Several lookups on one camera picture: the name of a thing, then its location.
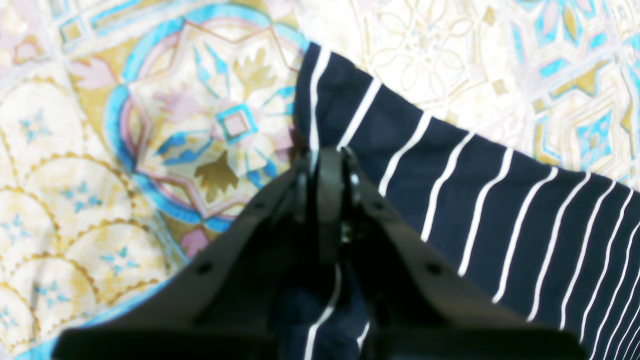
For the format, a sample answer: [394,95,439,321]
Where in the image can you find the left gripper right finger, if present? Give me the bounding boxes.
[330,149,586,360]

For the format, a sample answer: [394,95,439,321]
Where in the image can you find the patterned pastel tablecloth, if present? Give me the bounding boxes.
[1,0,639,360]

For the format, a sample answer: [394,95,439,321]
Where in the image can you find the navy white striped T-shirt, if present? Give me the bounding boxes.
[293,42,640,360]

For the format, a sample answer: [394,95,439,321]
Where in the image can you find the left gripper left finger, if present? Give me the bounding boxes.
[52,150,330,360]

